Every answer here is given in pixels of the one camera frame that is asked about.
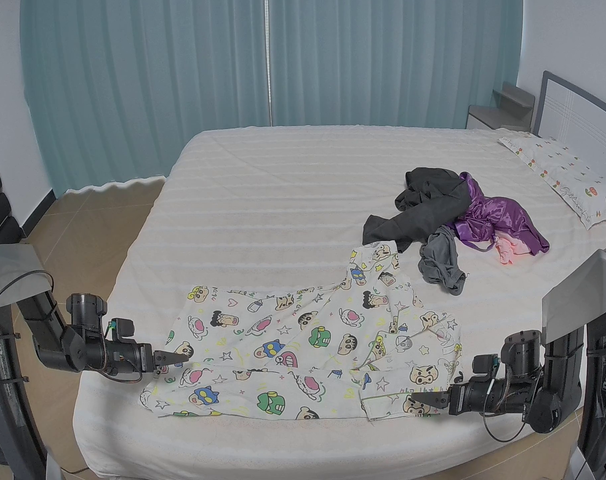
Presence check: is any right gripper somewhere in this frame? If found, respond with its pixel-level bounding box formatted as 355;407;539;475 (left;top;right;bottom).
448;379;502;416

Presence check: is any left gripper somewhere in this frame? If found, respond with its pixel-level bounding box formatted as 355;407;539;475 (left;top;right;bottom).
103;340;157;375

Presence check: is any white printed pyjama top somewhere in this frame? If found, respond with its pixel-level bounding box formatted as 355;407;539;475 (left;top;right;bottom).
140;240;465;421

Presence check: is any bed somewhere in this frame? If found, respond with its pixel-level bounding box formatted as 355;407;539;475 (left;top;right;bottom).
72;70;606;479

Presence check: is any grey garment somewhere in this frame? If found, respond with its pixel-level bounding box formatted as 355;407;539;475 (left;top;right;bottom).
418;225;468;296

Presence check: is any pink garment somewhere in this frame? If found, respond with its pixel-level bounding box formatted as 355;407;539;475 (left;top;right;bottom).
494;235;529;266

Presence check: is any purple satin garment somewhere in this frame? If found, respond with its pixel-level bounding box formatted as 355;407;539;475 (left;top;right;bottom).
453;172;550;258

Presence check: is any black garment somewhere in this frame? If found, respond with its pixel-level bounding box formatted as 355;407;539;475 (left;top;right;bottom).
363;167;471;254

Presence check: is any white printed pillow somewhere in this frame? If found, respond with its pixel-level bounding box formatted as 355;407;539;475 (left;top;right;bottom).
498;135;606;230

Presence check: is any grey bedside table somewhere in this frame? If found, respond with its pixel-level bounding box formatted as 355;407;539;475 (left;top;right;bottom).
467;82;536;133

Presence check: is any blue-green curtain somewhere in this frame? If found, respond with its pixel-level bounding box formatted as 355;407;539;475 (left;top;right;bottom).
18;0;271;194
268;0;526;130

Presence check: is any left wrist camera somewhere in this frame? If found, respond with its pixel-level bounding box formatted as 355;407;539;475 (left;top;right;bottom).
108;319;136;343

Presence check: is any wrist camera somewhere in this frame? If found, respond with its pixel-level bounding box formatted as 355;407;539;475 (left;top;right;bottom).
108;319;136;343
472;354;500;380

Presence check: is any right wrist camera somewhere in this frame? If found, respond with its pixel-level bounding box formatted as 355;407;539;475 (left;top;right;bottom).
472;354;500;380

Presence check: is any black cable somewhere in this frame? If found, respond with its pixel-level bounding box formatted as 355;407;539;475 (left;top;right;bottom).
483;403;534;444
48;460;91;475
0;270;54;314

